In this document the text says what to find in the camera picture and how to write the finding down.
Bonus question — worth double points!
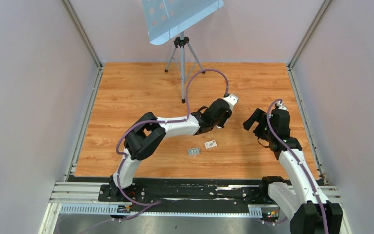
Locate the white staple box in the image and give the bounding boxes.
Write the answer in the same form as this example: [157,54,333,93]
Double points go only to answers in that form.
[204,140,217,150]

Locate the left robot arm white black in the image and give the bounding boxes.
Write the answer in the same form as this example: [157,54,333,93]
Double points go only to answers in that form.
[111,94,239,201]

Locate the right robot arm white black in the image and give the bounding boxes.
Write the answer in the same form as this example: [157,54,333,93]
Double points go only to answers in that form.
[243,107,343,234]

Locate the grey tripod stand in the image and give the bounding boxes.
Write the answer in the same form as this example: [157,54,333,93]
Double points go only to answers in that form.
[164,31,205,104]

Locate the light blue perforated board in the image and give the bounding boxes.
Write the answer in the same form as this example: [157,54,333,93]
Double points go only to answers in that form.
[142,0,224,45]

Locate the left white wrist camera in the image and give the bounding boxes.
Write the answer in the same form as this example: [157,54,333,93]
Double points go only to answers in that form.
[223,94,239,110]

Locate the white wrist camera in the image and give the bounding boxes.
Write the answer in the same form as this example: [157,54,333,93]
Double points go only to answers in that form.
[274,101,288,111]
[223,94,239,110]

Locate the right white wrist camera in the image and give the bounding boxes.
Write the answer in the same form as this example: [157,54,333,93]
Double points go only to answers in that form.
[274,101,288,111]

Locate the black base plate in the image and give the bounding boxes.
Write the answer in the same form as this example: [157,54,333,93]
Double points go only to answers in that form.
[98,178,277,213]

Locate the white slotted cable duct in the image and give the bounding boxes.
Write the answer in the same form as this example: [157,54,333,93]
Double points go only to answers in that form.
[59,203,262,218]

